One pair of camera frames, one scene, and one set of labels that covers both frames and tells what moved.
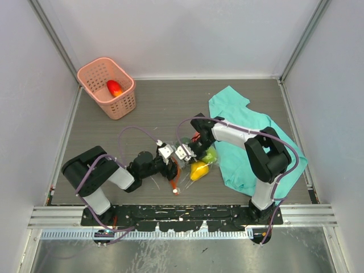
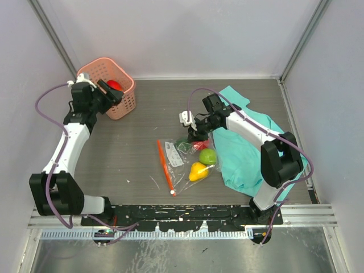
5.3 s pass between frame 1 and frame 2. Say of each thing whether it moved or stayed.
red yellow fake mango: stayed
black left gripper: moved
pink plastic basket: stayed
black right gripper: moved
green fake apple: stayed
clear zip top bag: moved
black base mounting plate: stayed
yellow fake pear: stayed
